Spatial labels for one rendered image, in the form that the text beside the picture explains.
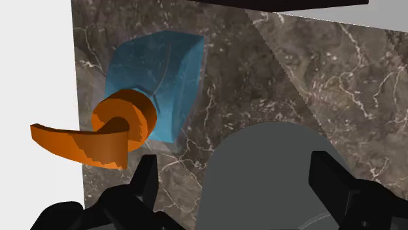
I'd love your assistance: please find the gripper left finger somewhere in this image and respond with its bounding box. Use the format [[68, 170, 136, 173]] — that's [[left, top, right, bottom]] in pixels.
[[30, 154, 186, 230]]

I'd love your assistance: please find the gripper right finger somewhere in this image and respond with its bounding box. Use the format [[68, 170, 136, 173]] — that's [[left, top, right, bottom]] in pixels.
[[308, 150, 408, 230]]

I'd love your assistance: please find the grey round-topped cylinder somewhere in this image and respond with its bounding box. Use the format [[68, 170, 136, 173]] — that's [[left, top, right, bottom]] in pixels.
[[195, 121, 354, 230]]

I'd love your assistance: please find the blue bottle with orange pump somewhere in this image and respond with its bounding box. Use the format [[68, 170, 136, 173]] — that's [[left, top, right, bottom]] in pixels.
[[30, 30, 205, 170]]

